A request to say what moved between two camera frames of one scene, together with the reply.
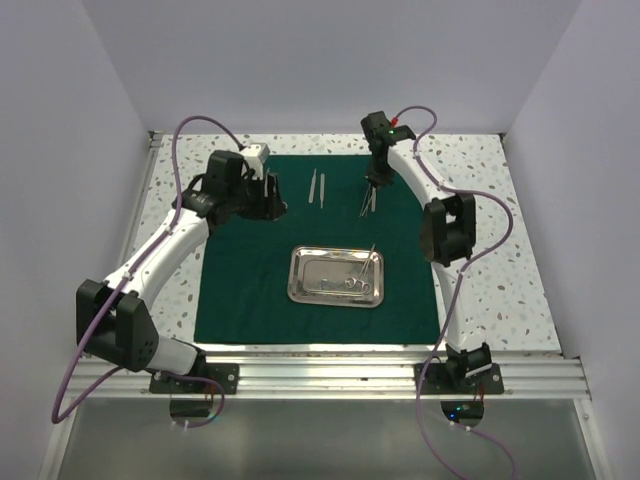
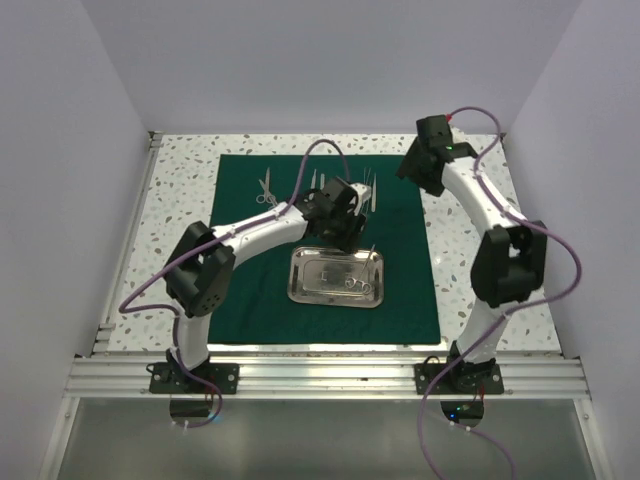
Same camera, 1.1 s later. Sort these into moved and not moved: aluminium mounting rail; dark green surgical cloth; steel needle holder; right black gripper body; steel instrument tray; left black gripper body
Moved: left black gripper body; right black gripper body
Not moved: aluminium mounting rail; dark green surgical cloth; steel instrument tray; steel needle holder
